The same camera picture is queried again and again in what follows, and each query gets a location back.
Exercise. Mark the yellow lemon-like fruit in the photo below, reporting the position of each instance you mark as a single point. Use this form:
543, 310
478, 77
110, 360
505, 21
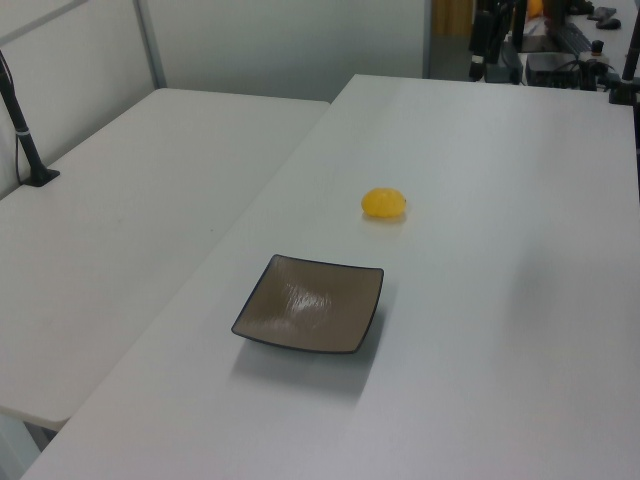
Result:
383, 202

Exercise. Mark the square brown ceramic plate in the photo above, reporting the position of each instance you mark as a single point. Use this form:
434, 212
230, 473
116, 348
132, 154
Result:
310, 305

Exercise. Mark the black pole with white band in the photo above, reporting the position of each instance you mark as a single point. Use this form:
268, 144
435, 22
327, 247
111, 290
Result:
478, 45

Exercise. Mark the yellow wooden panel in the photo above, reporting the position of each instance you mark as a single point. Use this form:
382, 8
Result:
450, 17

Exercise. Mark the black equipment box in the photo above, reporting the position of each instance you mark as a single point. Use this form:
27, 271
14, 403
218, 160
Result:
552, 67

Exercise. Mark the orange round object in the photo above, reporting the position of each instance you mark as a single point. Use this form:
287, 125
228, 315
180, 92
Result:
534, 7

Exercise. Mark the dark keyboard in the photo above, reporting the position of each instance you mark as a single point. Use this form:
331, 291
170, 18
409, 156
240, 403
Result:
570, 35

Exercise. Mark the black clamp stand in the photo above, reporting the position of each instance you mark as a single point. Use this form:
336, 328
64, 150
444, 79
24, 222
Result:
627, 70

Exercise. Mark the dark grey cloth item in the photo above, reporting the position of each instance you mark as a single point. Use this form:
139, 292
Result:
606, 17

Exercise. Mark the black camera stand pole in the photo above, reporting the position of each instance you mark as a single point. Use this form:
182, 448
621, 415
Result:
26, 146

